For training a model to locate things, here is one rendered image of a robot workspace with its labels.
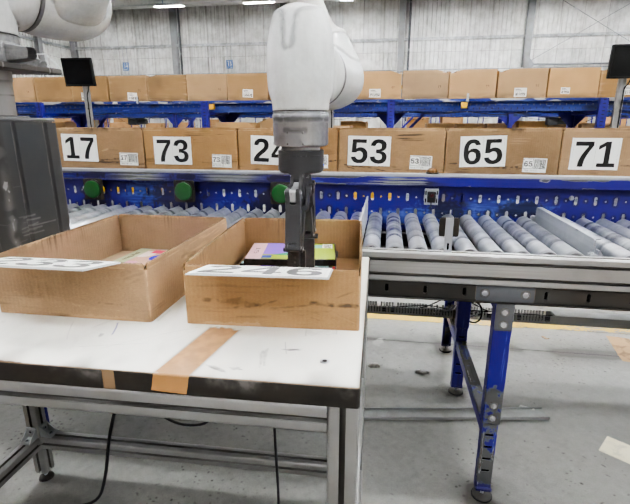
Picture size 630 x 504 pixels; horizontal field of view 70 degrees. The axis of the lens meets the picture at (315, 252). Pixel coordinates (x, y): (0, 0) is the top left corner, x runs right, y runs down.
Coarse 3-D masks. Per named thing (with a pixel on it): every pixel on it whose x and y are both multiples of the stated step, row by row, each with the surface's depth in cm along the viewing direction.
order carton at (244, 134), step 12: (240, 132) 175; (252, 132) 175; (264, 132) 174; (336, 132) 170; (240, 144) 177; (336, 144) 171; (240, 156) 178; (336, 156) 172; (240, 168) 179; (252, 168) 178; (264, 168) 178; (276, 168) 177; (324, 168) 174; (336, 168) 173
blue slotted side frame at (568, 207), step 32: (128, 192) 186; (160, 192) 184; (352, 192) 172; (384, 192) 170; (416, 192) 168; (448, 192) 166; (480, 192) 164; (512, 192) 163; (544, 192) 161; (576, 192) 159; (608, 192) 158; (384, 224) 170
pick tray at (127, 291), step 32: (96, 224) 103; (128, 224) 112; (160, 224) 110; (192, 224) 109; (224, 224) 106; (0, 256) 77; (32, 256) 85; (64, 256) 93; (96, 256) 103; (160, 256) 76; (0, 288) 77; (32, 288) 76; (64, 288) 75; (96, 288) 74; (128, 288) 73; (160, 288) 76; (128, 320) 75
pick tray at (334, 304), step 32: (256, 224) 107; (320, 224) 106; (352, 224) 105; (192, 256) 75; (224, 256) 93; (352, 256) 107; (192, 288) 72; (224, 288) 71; (256, 288) 71; (288, 288) 70; (320, 288) 70; (352, 288) 69; (192, 320) 73; (224, 320) 73; (256, 320) 72; (288, 320) 72; (320, 320) 71; (352, 320) 71
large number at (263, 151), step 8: (256, 136) 175; (264, 136) 174; (272, 136) 174; (256, 144) 175; (264, 144) 175; (272, 144) 174; (256, 152) 176; (264, 152) 176; (272, 152) 175; (256, 160) 177; (264, 160) 177; (272, 160) 176
